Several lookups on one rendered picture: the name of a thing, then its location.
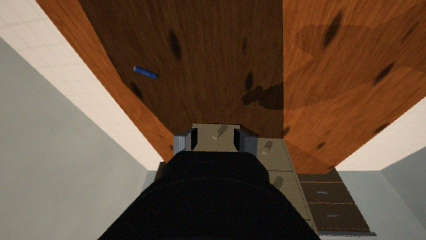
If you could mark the tan wooden chest of drawers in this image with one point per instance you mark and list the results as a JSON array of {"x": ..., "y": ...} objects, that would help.
[{"x": 310, "y": 220}]

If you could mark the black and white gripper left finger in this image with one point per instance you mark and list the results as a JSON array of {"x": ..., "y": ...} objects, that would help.
[{"x": 186, "y": 141}]

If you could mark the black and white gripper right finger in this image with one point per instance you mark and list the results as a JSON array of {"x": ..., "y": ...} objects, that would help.
[{"x": 244, "y": 142}]

